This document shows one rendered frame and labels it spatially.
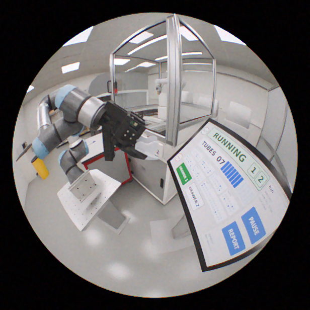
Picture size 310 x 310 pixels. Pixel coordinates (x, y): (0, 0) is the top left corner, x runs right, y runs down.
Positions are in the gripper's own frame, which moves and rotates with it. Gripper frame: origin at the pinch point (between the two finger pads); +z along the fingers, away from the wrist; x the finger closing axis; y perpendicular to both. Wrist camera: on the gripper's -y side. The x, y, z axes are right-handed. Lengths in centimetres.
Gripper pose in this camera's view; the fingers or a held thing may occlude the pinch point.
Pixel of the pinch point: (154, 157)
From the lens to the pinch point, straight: 30.4
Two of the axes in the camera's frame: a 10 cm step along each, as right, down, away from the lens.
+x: -1.4, -5.8, 8.1
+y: 6.3, -6.8, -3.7
